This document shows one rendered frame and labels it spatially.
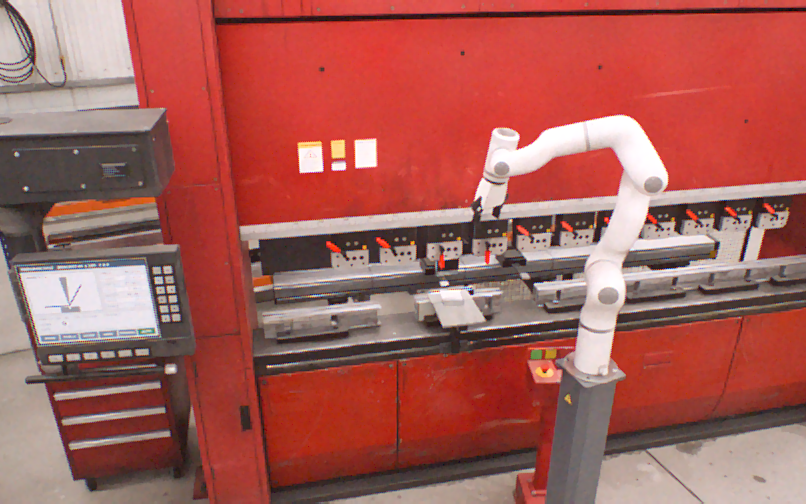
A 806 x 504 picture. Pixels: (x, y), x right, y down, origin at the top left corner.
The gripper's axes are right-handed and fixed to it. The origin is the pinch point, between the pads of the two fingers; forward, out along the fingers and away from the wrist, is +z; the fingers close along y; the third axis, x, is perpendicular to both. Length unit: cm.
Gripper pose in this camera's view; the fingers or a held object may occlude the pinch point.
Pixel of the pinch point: (486, 217)
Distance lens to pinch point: 221.1
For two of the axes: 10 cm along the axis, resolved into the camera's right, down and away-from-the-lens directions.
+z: -1.3, 8.1, 5.7
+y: -7.9, 2.6, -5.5
